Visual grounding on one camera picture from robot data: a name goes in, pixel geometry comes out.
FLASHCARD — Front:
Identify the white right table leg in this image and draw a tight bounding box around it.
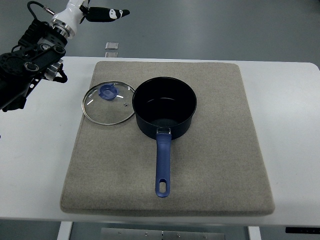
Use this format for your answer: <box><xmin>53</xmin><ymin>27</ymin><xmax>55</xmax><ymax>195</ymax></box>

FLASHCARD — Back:
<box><xmin>247</xmin><ymin>226</ymin><xmax>262</xmax><ymax>240</ymax></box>

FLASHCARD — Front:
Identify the metal plate under table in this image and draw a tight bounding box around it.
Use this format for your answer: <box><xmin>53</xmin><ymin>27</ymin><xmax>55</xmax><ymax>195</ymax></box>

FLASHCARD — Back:
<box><xmin>100</xmin><ymin>227</ymin><xmax>226</xmax><ymax>240</ymax></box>

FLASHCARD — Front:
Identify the beige fabric mat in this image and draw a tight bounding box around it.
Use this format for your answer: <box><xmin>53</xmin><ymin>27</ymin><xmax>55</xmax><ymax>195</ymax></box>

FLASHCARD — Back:
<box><xmin>60</xmin><ymin>61</ymin><xmax>275</xmax><ymax>217</ymax></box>

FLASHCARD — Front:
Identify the clear square floor marker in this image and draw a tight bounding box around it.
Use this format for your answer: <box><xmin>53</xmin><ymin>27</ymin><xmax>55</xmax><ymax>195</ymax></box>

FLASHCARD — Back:
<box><xmin>105</xmin><ymin>41</ymin><xmax>119</xmax><ymax>50</ymax></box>

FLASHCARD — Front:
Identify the black table control panel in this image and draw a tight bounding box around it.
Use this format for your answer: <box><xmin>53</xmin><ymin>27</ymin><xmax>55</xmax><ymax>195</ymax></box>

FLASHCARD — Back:
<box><xmin>285</xmin><ymin>227</ymin><xmax>320</xmax><ymax>235</ymax></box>

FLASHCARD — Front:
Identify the glass pot lid blue knob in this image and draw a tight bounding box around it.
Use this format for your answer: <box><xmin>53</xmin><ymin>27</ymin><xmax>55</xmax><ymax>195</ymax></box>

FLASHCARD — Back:
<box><xmin>81</xmin><ymin>81</ymin><xmax>135</xmax><ymax>126</ymax></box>

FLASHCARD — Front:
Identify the dark saucepan blue handle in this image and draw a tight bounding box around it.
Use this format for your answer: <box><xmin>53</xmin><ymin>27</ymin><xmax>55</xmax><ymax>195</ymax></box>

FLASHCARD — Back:
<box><xmin>132</xmin><ymin>76</ymin><xmax>197</xmax><ymax>198</ymax></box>

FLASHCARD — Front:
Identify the white left table leg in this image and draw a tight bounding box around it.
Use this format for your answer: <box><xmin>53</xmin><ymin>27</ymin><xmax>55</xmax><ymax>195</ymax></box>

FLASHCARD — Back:
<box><xmin>56</xmin><ymin>221</ymin><xmax>73</xmax><ymax>240</ymax></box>

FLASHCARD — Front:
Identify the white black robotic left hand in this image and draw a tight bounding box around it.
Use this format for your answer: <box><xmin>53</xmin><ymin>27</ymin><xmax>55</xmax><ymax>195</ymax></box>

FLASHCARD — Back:
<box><xmin>49</xmin><ymin>0</ymin><xmax>130</xmax><ymax>39</ymax></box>

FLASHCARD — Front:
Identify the lower clear floor marker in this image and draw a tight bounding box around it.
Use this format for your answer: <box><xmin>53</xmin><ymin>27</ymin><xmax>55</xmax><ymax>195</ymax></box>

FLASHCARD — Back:
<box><xmin>104</xmin><ymin>51</ymin><xmax>118</xmax><ymax>58</ymax></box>

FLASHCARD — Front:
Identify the white table leg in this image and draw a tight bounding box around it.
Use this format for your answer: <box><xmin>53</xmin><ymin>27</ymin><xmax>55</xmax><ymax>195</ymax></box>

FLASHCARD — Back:
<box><xmin>247</xmin><ymin>226</ymin><xmax>262</xmax><ymax>240</ymax></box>
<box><xmin>56</xmin><ymin>221</ymin><xmax>73</xmax><ymax>240</ymax></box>

